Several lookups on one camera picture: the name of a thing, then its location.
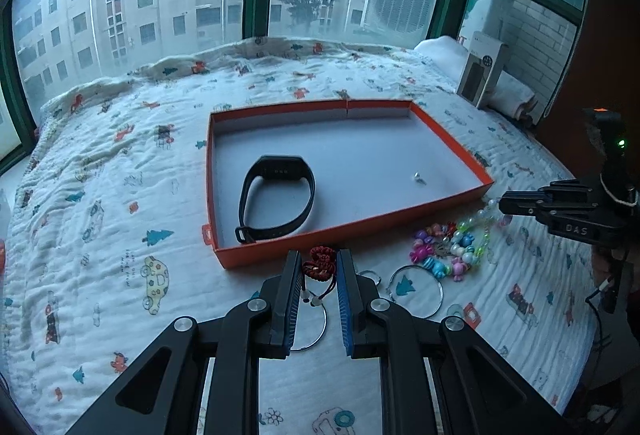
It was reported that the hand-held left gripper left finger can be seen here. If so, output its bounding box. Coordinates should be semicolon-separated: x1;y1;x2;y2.
65;250;306;435

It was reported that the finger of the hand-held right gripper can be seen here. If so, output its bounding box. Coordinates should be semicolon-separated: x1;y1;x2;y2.
500;191;599;216
539;179;601;197

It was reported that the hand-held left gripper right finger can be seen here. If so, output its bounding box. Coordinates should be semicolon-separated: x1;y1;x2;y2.
336;249;571;435

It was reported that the large silver bangle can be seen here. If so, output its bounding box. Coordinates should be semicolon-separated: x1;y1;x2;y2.
387;265;444;320
290;299;329;352

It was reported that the colourful bead bracelet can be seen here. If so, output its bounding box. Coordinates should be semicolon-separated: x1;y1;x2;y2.
409;200;511;283

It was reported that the orange shallow box tray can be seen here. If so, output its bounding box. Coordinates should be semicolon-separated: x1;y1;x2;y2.
202;98;496;271

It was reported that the white rolled towel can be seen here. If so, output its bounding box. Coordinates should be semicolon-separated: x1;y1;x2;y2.
492;71;541;117

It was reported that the white and grey carton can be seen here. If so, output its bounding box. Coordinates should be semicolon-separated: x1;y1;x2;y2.
456;31;511;110

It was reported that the black smart band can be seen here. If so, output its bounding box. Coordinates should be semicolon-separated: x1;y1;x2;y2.
235;155;317;245

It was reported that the brown wooden cabinet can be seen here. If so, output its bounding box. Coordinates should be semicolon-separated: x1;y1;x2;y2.
540;0;640;186

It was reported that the white pillow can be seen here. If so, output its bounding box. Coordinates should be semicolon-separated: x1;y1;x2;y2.
414;35;472;82

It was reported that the white printed blanket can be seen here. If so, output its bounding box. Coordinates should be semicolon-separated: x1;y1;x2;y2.
0;35;601;435

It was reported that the black cable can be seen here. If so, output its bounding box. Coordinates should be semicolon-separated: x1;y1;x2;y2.
582;277;618;396

